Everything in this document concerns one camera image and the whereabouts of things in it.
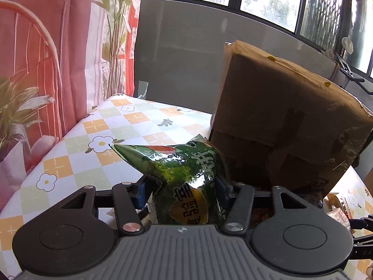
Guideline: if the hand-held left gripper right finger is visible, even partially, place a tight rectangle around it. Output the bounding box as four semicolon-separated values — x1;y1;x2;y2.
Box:
215;176;313;236

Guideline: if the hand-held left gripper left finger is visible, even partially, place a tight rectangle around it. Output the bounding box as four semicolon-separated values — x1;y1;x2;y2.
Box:
60;175;163;236

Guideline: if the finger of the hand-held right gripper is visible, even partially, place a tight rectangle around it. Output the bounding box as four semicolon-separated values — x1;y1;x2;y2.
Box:
348;214;373;231
352;233;373;259

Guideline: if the green snack bag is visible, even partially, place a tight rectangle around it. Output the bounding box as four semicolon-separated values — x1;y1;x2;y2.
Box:
109;134;231;227

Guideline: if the cardboard box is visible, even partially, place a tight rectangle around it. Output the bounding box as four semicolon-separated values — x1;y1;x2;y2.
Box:
208;39;373;199

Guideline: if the pink printed curtain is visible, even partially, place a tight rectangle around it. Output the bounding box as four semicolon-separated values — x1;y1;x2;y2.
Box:
0;0;146;210

